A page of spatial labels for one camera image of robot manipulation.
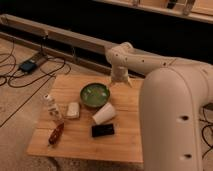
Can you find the long wooden beam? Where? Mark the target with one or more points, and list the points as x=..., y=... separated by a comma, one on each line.
x=66, y=36

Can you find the wooden table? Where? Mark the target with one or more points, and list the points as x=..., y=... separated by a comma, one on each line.
x=77, y=142

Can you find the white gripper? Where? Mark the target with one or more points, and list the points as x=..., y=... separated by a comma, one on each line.
x=119, y=74

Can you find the green ceramic bowl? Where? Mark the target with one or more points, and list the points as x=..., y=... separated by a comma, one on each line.
x=94, y=95

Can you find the white paper cup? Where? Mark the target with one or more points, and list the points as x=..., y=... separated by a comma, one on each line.
x=106, y=113

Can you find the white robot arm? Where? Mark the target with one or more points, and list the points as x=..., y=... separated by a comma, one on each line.
x=171, y=96

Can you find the white rectangular block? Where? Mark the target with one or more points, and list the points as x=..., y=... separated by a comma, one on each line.
x=73, y=110

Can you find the black smartphone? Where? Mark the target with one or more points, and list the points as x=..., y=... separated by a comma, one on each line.
x=103, y=130

